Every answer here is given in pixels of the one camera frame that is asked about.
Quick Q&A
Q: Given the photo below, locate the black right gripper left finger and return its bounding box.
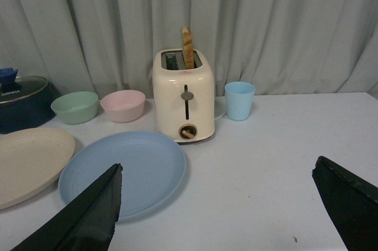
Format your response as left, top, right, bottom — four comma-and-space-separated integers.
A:
13, 164, 122, 250

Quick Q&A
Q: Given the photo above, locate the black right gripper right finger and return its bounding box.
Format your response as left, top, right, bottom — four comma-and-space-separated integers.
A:
312, 156, 377, 250

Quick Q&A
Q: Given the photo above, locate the blue plate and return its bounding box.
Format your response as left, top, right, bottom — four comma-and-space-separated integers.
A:
58, 131, 187, 222

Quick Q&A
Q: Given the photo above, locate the beige plate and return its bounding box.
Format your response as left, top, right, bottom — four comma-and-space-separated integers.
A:
1, 128, 76, 210

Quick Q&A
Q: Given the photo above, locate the green bowl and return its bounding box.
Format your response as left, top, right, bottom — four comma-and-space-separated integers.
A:
51, 91, 99, 125

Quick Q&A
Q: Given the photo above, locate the pink bowl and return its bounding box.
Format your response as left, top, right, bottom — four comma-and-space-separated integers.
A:
100, 90, 145, 123

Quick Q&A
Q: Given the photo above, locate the dark blue cooker pot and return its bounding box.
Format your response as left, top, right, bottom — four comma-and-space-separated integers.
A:
1, 68, 60, 134

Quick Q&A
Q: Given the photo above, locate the blue cup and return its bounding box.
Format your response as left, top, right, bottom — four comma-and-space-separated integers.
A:
224, 82, 255, 121

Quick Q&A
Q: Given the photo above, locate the cream toaster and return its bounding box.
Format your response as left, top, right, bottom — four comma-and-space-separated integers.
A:
152, 49, 215, 142

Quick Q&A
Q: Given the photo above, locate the grey curtain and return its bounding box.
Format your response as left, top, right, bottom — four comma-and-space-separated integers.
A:
1, 0, 377, 96

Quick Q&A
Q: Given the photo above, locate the toast slice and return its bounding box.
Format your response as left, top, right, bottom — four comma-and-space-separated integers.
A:
181, 27, 194, 69

